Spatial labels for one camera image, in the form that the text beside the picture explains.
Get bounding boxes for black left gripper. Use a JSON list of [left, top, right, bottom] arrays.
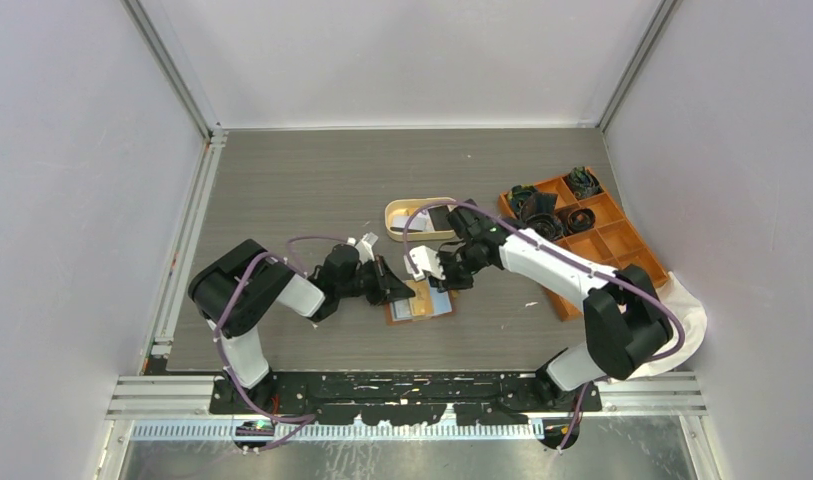
[[337, 255, 415, 306]]

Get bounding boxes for orange gold card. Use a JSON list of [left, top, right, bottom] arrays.
[[408, 290, 435, 320]]

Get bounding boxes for brown leather card holder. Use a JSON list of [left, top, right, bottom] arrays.
[[385, 288, 458, 326]]

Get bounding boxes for cream oval tray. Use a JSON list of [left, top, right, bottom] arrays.
[[384, 197, 455, 242]]

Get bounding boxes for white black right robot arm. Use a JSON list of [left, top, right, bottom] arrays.
[[437, 202, 684, 411]]

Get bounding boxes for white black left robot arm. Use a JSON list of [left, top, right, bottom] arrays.
[[187, 239, 416, 413]]

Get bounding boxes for black card in tray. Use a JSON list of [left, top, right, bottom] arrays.
[[427, 205, 452, 232]]

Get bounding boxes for white cards in tray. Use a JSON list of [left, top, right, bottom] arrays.
[[388, 209, 432, 233]]

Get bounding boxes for blue yellow item bundle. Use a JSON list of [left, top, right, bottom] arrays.
[[505, 185, 538, 216]]

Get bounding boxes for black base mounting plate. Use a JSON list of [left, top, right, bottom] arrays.
[[248, 371, 602, 426]]

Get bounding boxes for orange compartment organizer box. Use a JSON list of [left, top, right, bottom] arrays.
[[497, 173, 668, 288]]

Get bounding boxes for dark green item bundle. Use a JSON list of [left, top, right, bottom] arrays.
[[564, 166, 602, 200]]

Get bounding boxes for white bucket hat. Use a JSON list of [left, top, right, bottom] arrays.
[[631, 271, 708, 378]]

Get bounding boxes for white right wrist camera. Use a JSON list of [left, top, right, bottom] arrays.
[[404, 245, 446, 282]]

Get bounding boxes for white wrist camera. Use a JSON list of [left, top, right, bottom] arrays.
[[354, 232, 378, 264], [404, 245, 446, 282]]

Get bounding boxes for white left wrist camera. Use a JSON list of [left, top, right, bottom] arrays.
[[354, 232, 378, 264]]

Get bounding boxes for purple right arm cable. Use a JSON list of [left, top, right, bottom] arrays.
[[401, 198, 687, 364]]

